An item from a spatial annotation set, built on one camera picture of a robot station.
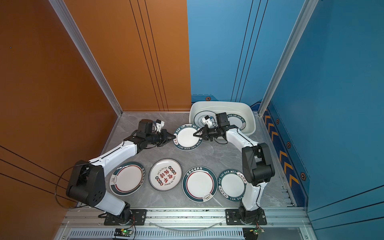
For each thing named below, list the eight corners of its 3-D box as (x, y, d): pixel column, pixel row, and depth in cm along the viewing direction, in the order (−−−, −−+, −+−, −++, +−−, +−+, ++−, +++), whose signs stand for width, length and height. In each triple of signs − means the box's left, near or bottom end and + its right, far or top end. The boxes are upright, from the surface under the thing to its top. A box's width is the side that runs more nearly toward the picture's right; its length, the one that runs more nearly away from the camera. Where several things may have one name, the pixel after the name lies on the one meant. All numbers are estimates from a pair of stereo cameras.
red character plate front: (147, 190, 84) (146, 189, 82) (153, 160, 96) (152, 158, 94) (180, 190, 84) (180, 189, 82) (182, 160, 95) (182, 158, 94)
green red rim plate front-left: (106, 195, 82) (104, 194, 80) (118, 163, 94) (116, 161, 92) (140, 195, 82) (139, 194, 80) (148, 163, 94) (147, 161, 92)
